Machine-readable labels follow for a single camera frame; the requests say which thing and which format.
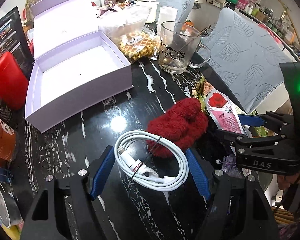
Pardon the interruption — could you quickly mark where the purple satin pouch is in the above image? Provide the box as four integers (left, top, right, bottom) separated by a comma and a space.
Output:
222, 154, 243, 179

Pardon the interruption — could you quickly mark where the orange spice jar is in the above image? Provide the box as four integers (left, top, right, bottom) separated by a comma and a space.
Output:
0, 119, 17, 161

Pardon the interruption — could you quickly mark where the packaged waffle snack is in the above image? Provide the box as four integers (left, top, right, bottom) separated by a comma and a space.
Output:
119, 31, 159, 62

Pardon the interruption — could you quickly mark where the white charging cable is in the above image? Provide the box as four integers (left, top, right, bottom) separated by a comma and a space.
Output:
114, 130, 190, 192

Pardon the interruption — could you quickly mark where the near grey leaf cushion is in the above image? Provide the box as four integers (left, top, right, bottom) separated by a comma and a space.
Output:
201, 8, 292, 114

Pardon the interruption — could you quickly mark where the clear bag of food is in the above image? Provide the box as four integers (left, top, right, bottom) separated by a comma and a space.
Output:
98, 5, 149, 45

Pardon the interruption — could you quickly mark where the black printed brochure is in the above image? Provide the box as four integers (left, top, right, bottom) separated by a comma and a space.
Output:
0, 6, 34, 80

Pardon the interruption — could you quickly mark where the glass mug with cartoon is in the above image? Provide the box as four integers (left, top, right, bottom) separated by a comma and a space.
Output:
158, 21, 211, 74

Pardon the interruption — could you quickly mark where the red plastic bottle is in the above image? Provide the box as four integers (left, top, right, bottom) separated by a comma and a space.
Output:
0, 51, 29, 111

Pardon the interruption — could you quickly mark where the pink rose sachet packet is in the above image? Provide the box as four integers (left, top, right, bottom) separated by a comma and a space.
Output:
205, 89, 244, 134

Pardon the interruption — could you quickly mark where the metal tin can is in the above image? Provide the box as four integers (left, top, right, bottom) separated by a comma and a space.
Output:
0, 189, 21, 229

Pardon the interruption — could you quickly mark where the far grey leaf cushion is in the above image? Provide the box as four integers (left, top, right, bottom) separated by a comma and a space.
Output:
156, 0, 195, 22

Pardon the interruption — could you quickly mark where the green brown cereal packet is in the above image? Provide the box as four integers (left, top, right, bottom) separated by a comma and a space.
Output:
191, 76, 214, 113

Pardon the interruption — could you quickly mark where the metal spoon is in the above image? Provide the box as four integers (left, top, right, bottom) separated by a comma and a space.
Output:
178, 25, 211, 51

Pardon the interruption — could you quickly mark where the lavender gift box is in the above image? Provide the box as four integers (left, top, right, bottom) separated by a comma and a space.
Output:
25, 0, 133, 132

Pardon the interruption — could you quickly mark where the grey leaf cushion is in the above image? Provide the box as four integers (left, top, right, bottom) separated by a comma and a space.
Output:
201, 8, 292, 114
156, 0, 195, 22

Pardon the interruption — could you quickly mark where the red fuzzy soft object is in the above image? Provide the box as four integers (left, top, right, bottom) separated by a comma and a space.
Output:
147, 98, 209, 151

